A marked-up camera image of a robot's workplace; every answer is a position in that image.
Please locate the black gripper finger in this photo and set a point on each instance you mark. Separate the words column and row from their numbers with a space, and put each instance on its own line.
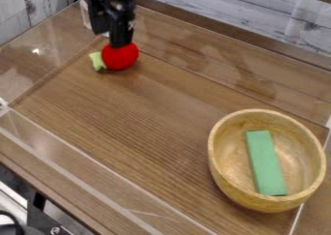
column 122, row 31
column 98, row 21

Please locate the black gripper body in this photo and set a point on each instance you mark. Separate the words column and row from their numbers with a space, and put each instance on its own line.
column 117, row 8

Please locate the red plush fruit green leaf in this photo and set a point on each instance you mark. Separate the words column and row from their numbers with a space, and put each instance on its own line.
column 116, row 58

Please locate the wooden bowl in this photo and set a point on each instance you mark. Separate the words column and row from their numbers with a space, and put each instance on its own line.
column 300, row 152

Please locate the green rectangular block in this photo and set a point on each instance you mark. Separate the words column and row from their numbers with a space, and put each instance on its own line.
column 265, row 164

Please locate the black table leg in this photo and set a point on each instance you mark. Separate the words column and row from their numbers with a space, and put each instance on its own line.
column 38, row 201

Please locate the clear acrylic corner bracket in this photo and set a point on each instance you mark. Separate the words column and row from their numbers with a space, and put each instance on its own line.
column 84, row 4

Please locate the clear acrylic tray wall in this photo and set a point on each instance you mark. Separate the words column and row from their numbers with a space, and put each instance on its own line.
column 106, row 201

